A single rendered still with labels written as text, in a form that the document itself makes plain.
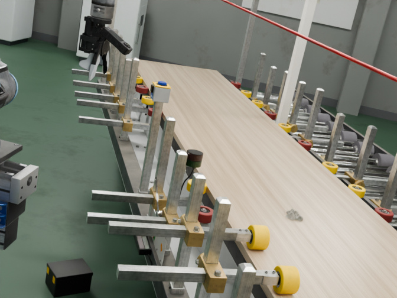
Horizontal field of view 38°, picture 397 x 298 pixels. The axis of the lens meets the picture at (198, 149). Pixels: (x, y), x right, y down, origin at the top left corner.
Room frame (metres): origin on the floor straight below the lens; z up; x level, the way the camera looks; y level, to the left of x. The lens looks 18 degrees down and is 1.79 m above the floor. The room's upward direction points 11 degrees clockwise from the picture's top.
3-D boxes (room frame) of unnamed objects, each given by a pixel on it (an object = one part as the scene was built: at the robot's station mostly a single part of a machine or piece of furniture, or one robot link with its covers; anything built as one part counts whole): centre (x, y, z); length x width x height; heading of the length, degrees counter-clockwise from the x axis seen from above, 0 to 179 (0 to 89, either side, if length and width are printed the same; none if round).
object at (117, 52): (3.87, 0.66, 0.93); 0.04 x 0.04 x 0.48; 18
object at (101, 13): (1.93, 0.40, 1.54); 0.08 x 0.08 x 0.05
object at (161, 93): (2.45, 0.21, 1.18); 0.07 x 0.07 x 0.08; 18
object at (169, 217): (1.94, 0.04, 0.85); 0.14 x 0.06 x 0.05; 18
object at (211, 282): (1.46, -0.10, 0.95); 0.14 x 0.06 x 0.05; 18
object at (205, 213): (1.95, -0.06, 0.85); 0.08 x 0.08 x 0.11
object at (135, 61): (3.15, 0.43, 0.93); 0.04 x 0.04 x 0.48; 18
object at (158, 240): (1.98, 0.09, 0.75); 0.26 x 0.01 x 0.10; 18
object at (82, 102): (3.34, 0.54, 0.83); 0.44 x 0.03 x 0.04; 108
